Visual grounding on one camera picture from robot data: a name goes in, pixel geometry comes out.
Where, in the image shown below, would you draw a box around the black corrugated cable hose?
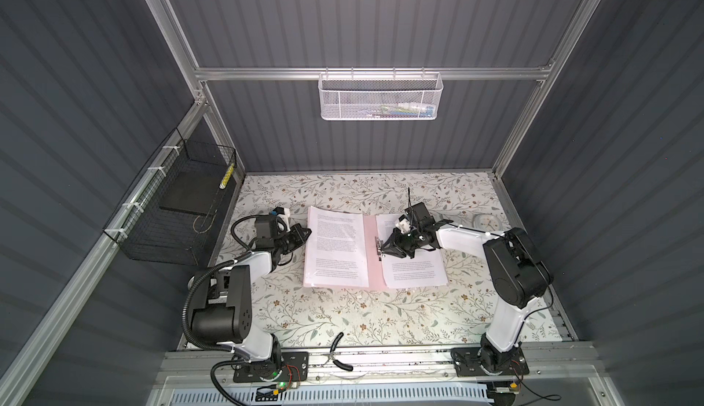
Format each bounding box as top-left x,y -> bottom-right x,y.
180,214 -> 276,406

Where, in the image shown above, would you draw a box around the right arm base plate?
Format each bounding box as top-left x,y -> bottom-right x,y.
450,346 -> 530,377

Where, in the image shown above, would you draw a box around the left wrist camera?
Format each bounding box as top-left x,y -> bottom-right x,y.
271,206 -> 291,220

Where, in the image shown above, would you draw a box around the yellow marker in basket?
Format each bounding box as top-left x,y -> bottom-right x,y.
219,163 -> 235,190

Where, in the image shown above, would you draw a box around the black pad in basket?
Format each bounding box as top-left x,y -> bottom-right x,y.
159,173 -> 222,217

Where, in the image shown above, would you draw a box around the pens in white basket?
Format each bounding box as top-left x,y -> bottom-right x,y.
358,102 -> 436,119

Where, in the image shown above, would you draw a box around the white round tape dispenser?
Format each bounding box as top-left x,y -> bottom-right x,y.
473,214 -> 503,232

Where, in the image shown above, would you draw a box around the white ventilated cable duct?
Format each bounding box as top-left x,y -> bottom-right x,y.
168,382 -> 494,406

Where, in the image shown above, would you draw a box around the black handled pliers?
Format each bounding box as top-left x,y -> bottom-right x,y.
325,332 -> 354,372

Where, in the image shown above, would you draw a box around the black wire mesh basket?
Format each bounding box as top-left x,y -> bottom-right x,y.
104,132 -> 238,268

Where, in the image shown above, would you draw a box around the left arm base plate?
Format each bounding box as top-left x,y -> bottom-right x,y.
233,351 -> 310,383

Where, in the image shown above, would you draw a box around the pink file folder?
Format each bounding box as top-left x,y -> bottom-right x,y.
301,213 -> 449,292

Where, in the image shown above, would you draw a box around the printed white paper sheet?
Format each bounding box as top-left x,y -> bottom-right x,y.
304,206 -> 370,289

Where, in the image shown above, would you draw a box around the metal folder clip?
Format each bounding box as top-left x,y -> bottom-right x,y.
375,237 -> 383,258

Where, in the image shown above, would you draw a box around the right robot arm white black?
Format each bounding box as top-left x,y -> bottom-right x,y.
379,203 -> 554,375

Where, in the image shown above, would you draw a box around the white wire mesh basket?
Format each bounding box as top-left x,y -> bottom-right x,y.
317,72 -> 444,121

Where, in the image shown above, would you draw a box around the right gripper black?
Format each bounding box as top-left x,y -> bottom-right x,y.
379,227 -> 422,259

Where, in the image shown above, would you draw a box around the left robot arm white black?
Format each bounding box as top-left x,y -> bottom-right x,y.
181,207 -> 312,365

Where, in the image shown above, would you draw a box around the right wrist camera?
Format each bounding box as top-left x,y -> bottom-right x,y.
395,215 -> 414,234

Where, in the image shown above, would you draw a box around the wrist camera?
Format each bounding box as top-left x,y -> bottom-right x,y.
395,215 -> 414,234
271,206 -> 291,220

